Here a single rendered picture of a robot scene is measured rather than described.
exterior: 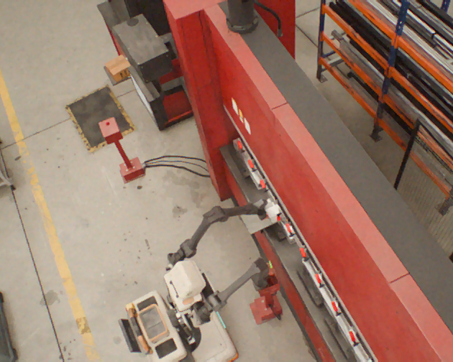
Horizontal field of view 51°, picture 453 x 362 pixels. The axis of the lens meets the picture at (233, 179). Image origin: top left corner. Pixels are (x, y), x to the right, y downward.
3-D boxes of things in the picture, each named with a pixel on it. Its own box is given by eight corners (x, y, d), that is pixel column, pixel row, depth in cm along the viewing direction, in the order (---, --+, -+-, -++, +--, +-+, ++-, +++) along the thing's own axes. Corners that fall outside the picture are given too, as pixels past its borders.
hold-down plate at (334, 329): (324, 319, 327) (324, 318, 324) (331, 316, 328) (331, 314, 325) (347, 360, 311) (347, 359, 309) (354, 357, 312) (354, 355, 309)
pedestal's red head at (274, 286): (251, 274, 373) (249, 266, 358) (270, 267, 374) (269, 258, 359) (260, 297, 362) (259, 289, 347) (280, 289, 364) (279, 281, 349)
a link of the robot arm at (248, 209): (209, 210, 310) (218, 223, 306) (214, 205, 307) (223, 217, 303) (246, 205, 344) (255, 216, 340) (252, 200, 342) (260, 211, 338)
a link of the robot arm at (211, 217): (203, 209, 301) (212, 220, 297) (218, 204, 310) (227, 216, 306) (177, 248, 328) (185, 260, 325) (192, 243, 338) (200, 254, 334)
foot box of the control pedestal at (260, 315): (249, 304, 427) (247, 299, 417) (274, 294, 430) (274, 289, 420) (257, 325, 416) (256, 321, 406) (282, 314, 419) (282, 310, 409)
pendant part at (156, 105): (138, 98, 409) (126, 67, 379) (151, 92, 411) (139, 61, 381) (159, 131, 386) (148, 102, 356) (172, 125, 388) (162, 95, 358)
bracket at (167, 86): (162, 90, 425) (160, 84, 419) (187, 80, 428) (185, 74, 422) (177, 120, 404) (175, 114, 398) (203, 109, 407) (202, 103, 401)
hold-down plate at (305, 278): (296, 270, 348) (296, 268, 346) (303, 267, 349) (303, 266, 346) (316, 307, 332) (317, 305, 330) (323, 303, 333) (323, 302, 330)
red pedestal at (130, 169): (119, 170, 524) (93, 122, 454) (140, 161, 527) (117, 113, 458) (124, 184, 513) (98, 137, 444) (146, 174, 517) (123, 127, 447)
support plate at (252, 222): (240, 215, 364) (240, 215, 364) (270, 202, 368) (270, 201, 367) (250, 234, 355) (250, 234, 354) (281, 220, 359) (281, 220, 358)
